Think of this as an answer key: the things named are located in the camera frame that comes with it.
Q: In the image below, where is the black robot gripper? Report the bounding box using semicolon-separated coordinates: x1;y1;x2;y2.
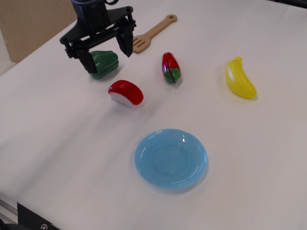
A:
60;0;136;74

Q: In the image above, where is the blue plastic plate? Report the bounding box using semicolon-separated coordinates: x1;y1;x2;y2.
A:
134;129;208;189

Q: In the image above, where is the red and white toy sushi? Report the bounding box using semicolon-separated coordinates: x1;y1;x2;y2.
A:
108;80;144;108

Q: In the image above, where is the green toy bell pepper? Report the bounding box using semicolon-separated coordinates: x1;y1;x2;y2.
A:
90;51;119;79

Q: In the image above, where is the red and green toy chili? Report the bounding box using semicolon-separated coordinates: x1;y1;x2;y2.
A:
162;52;181;84

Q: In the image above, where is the yellow toy banana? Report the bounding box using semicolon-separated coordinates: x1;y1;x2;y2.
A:
225;57;257;99

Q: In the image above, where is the black corner bracket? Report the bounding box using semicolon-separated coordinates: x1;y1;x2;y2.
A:
17;203;59;230

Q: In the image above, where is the wooden slotted spatula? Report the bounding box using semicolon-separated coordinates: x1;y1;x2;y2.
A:
133;14;177;54

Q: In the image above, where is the aluminium frame rail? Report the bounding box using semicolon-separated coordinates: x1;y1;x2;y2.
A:
0;193;18;224

